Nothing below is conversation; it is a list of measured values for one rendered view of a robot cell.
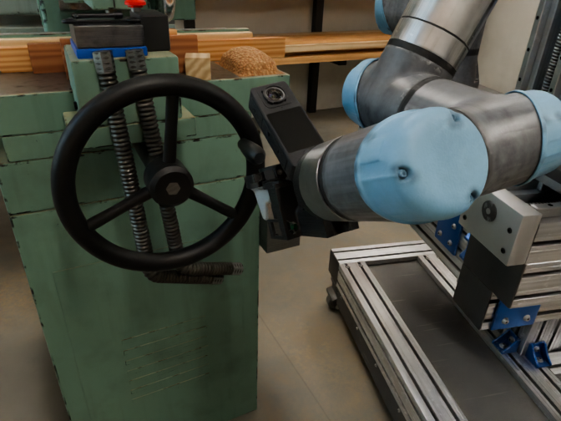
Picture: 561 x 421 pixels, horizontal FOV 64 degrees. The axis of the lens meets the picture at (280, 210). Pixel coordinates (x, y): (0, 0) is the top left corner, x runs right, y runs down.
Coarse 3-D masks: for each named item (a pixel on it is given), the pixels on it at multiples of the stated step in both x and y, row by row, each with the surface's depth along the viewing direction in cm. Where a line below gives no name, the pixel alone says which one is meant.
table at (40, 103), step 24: (0, 72) 76; (24, 72) 76; (216, 72) 81; (0, 96) 63; (24, 96) 65; (48, 96) 66; (72, 96) 67; (240, 96) 80; (0, 120) 65; (24, 120) 66; (48, 120) 67; (192, 120) 68; (96, 144) 63
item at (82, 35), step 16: (144, 16) 62; (160, 16) 63; (80, 32) 57; (96, 32) 58; (112, 32) 59; (128, 32) 59; (144, 32) 63; (160, 32) 64; (80, 48) 58; (96, 48) 58; (112, 48) 59; (128, 48) 60; (144, 48) 61; (160, 48) 65
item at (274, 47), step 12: (0, 48) 74; (12, 48) 74; (24, 48) 75; (204, 48) 88; (216, 48) 89; (228, 48) 90; (264, 48) 94; (276, 48) 95; (0, 60) 74; (12, 60) 75; (24, 60) 76; (216, 60) 90; (12, 72) 76
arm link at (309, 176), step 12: (324, 144) 39; (312, 156) 39; (312, 168) 38; (300, 180) 40; (312, 180) 38; (312, 192) 38; (312, 204) 39; (324, 204) 37; (324, 216) 40; (336, 216) 38
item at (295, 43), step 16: (320, 0) 331; (320, 16) 336; (320, 32) 338; (336, 32) 341; (352, 32) 345; (368, 32) 348; (288, 48) 290; (304, 48) 295; (320, 48) 300; (336, 48) 306; (352, 48) 312; (368, 48) 327
